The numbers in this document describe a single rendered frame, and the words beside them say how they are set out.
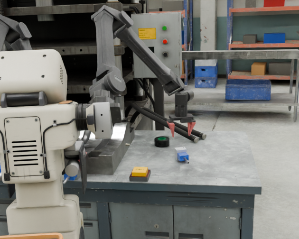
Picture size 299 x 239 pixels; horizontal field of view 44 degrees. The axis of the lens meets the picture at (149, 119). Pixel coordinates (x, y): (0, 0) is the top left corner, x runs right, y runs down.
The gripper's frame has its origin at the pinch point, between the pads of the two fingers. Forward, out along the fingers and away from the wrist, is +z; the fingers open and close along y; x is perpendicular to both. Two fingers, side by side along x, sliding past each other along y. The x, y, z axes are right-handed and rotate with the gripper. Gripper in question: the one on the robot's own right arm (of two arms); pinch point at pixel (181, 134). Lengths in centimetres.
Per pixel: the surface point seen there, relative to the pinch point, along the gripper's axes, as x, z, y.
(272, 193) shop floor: -95, 89, -106
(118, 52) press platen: -64, -33, 20
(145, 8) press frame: -140, -60, -13
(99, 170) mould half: 4.9, 11.6, 38.7
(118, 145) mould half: -6.3, 4.8, 28.7
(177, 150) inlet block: 0.3, 7.3, 1.9
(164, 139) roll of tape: -21.8, 9.0, 2.3
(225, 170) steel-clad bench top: 16.6, 12.5, -15.3
